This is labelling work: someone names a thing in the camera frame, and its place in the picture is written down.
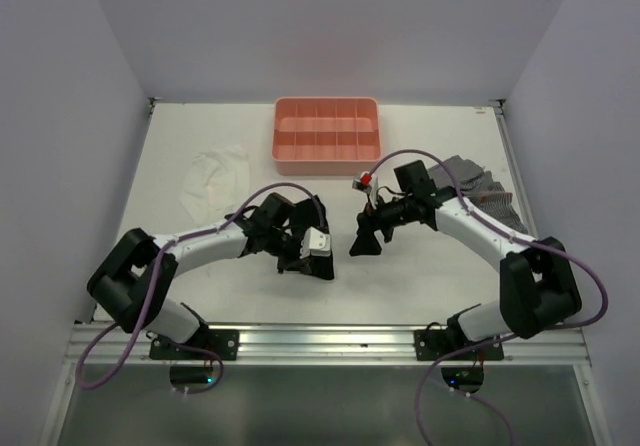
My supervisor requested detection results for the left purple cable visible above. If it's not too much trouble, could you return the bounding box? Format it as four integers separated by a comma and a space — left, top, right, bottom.
77, 182, 324, 392

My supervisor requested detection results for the aluminium mounting rail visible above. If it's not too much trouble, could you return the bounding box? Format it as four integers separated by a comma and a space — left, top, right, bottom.
63, 322, 591, 366

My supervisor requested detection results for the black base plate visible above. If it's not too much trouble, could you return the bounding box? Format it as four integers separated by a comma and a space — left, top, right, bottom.
413, 322, 505, 361
149, 327, 240, 361

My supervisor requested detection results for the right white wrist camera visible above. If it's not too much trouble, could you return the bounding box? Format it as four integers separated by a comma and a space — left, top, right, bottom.
352, 171, 379, 209

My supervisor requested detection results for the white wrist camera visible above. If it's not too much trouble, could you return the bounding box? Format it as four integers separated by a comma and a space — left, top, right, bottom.
300, 227, 332, 259
352, 171, 379, 209

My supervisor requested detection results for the white underwear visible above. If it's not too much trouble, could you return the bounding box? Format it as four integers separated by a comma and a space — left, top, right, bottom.
179, 144, 250, 226

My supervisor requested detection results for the purple cable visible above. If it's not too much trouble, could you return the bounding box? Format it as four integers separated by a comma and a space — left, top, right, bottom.
77, 182, 324, 392
369, 148, 610, 446

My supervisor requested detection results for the black underwear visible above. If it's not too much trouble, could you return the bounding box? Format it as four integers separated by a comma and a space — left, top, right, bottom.
285, 196, 335, 281

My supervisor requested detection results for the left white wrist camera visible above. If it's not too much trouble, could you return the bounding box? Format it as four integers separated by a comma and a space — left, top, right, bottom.
300, 227, 332, 259

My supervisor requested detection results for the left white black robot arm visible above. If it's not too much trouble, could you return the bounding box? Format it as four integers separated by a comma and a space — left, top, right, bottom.
87, 193, 334, 359

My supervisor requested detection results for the grey striped underwear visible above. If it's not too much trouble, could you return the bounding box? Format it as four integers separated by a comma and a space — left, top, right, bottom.
444, 155, 529, 234

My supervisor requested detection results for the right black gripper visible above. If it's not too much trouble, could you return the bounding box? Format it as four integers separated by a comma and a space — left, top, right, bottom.
349, 190, 414, 254

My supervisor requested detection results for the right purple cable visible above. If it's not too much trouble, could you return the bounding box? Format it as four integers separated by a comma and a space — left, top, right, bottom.
369, 148, 610, 446

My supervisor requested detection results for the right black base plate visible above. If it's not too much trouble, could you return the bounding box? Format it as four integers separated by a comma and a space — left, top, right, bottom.
413, 322, 505, 361

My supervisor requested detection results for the pink divided plastic tray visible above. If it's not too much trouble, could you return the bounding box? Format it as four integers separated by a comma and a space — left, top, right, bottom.
272, 97, 382, 176

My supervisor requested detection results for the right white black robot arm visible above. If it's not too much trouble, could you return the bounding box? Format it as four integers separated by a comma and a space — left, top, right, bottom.
349, 161, 582, 359

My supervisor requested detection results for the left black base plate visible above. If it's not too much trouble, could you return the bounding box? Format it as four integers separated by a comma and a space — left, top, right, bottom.
149, 327, 240, 361

